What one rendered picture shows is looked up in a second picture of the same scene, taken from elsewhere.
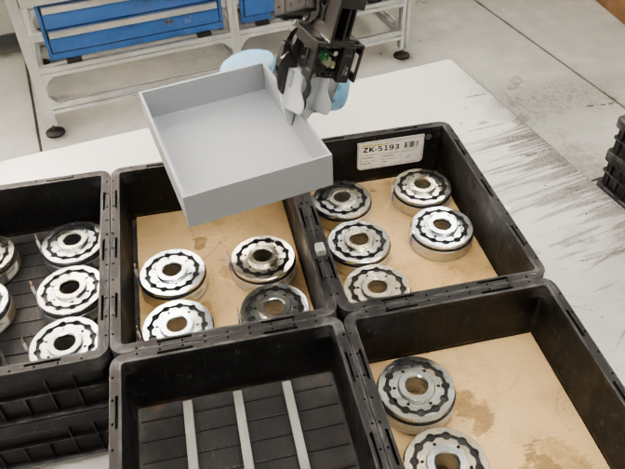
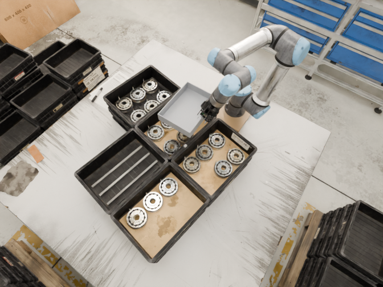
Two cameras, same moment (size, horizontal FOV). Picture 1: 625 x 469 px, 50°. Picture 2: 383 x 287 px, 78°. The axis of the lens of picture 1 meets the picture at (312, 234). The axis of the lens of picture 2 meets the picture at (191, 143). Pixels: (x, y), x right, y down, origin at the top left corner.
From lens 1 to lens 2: 77 cm
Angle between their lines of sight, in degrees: 35
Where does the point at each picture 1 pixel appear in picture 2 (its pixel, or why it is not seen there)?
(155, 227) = not seen: hidden behind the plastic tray
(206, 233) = not seen: hidden behind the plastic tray
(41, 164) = (197, 67)
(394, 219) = (222, 155)
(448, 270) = (213, 176)
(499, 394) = (181, 205)
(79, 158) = (205, 73)
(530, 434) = (174, 215)
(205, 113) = (197, 97)
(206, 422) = (139, 152)
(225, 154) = (185, 110)
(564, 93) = not seen: outside the picture
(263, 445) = (141, 165)
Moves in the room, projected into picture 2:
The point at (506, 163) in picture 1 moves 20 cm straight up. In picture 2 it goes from (287, 173) to (301, 160)
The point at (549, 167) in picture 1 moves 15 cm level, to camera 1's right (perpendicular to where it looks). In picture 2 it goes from (296, 186) to (314, 206)
